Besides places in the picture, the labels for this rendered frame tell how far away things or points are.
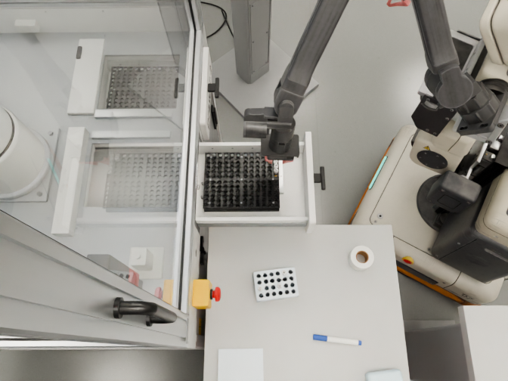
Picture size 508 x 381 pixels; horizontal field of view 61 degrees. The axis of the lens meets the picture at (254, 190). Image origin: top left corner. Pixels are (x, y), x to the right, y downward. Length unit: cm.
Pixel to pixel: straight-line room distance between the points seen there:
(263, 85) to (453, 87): 155
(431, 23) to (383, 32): 183
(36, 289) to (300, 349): 102
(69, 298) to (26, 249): 9
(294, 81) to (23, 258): 75
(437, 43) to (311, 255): 70
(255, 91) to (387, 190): 93
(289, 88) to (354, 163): 138
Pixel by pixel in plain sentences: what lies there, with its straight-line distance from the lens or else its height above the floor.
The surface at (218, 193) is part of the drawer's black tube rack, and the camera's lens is 127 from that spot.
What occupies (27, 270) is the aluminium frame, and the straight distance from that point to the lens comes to 38.
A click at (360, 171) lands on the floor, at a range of 234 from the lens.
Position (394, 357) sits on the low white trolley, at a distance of 138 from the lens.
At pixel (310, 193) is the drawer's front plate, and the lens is 125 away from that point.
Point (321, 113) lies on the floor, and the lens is 245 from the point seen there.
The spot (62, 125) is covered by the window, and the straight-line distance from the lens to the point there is 48.
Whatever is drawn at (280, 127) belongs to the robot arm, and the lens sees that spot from 106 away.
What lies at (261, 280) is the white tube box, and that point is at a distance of 131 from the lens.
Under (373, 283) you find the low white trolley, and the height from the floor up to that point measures 76.
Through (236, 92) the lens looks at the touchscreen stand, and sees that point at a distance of 246.
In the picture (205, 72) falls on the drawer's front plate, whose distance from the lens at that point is 145.
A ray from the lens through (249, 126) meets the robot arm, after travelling 106.
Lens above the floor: 209
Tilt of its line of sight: 69 degrees down
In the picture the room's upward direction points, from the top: 2 degrees counter-clockwise
